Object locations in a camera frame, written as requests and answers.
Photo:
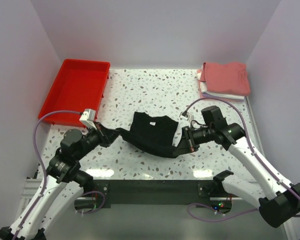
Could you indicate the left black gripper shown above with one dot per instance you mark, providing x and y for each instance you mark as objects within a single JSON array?
[{"x": 106, "y": 135}]

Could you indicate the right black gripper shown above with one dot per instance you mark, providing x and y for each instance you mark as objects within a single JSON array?
[{"x": 187, "y": 144}]

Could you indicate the black t shirt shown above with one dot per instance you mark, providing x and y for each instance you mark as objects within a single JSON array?
[{"x": 153, "y": 135}]

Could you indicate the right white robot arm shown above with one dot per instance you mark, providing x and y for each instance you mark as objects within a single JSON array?
[{"x": 276, "y": 197}]

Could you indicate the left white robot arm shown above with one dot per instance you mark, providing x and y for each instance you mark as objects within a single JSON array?
[{"x": 63, "y": 183}]

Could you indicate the lavender folded t shirt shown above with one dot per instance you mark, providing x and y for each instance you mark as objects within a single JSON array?
[{"x": 224, "y": 96}]

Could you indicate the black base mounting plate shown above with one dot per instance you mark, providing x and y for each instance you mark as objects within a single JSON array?
[{"x": 152, "y": 192}]

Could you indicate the red plastic tray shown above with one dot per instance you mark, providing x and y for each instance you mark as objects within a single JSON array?
[{"x": 79, "y": 85}]

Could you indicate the pink folded t shirt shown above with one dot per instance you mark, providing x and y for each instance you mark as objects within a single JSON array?
[{"x": 230, "y": 78}]

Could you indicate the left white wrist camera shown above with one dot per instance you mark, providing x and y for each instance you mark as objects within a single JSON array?
[{"x": 87, "y": 118}]

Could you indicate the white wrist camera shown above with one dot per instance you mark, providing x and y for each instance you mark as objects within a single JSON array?
[
  {"x": 87, "y": 118},
  {"x": 186, "y": 116}
]

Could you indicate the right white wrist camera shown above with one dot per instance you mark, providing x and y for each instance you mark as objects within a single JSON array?
[{"x": 186, "y": 116}]

